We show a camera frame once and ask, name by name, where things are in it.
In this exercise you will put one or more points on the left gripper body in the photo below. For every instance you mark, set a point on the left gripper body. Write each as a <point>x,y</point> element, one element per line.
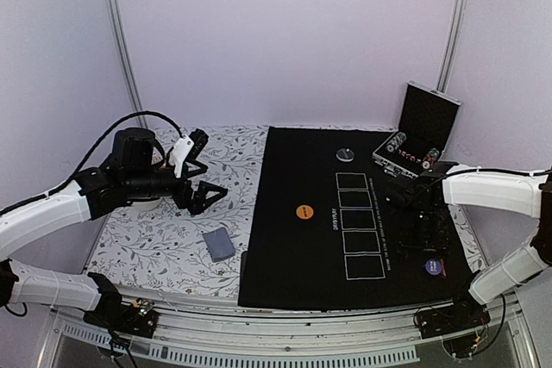
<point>144,187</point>

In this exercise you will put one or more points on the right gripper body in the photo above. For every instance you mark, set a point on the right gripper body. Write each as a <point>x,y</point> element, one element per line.
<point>420,210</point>

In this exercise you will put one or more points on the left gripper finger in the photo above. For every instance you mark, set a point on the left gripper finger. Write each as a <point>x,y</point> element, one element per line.
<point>204,196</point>
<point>193,168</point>

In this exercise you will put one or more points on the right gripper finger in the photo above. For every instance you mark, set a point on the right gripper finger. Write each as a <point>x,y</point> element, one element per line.
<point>437,231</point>
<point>412,236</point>

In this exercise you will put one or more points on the triangular all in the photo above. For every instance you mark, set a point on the triangular all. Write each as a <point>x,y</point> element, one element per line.
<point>443,273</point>

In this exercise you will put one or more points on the purple small blind button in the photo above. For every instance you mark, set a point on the purple small blind button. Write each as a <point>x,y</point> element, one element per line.
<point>433,267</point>

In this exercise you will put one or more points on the black dealer button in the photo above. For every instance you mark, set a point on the black dealer button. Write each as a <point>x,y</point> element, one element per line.
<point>345,155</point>

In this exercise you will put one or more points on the orange big blind button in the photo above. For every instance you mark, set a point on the orange big blind button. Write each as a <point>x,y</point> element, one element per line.
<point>304,212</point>

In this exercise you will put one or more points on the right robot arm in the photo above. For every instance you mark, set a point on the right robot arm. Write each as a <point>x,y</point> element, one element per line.
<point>499,202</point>

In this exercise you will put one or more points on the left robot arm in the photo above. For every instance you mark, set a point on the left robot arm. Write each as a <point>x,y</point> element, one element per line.
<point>88,194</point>

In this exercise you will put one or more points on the white cup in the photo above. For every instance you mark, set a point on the white cup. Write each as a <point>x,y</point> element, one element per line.
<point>146,205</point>

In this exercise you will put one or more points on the right chip stack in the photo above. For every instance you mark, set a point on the right chip stack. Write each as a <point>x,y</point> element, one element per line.
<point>430,158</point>

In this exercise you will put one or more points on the chip stack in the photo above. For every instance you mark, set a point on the chip stack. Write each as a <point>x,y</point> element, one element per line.
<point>396,142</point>
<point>430,158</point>

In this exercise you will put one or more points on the blue card deck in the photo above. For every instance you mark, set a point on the blue card deck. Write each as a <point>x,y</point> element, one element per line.
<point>219,245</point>

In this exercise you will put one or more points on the left chip stack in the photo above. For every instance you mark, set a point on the left chip stack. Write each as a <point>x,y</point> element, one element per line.
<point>396,142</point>

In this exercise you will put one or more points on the floral tablecloth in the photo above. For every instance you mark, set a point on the floral tablecloth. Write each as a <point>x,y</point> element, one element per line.
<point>164,250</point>

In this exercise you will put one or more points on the aluminium poker chip case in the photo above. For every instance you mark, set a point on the aluminium poker chip case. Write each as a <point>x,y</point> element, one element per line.
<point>427,117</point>

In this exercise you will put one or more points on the black poker mat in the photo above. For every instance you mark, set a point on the black poker mat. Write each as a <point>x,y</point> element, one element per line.
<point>345,257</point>

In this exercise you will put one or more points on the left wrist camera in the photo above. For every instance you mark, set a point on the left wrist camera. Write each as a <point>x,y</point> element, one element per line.
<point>186,149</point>

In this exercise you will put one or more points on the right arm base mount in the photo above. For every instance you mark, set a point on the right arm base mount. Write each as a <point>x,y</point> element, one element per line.
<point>461,315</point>

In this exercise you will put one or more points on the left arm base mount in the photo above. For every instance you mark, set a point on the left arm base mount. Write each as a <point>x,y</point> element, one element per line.
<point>137,318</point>

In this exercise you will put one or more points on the aluminium front rail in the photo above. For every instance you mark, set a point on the aluminium front rail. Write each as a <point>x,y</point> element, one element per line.
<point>197,331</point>

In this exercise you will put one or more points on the left aluminium post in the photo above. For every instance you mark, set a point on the left aluminium post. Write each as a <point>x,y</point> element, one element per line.
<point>116,23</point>

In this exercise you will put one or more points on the aluminium post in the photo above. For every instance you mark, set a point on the aluminium post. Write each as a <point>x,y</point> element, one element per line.
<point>116,23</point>
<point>458,12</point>

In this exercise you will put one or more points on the right aluminium post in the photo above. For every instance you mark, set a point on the right aluminium post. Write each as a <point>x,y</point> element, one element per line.
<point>458,12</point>

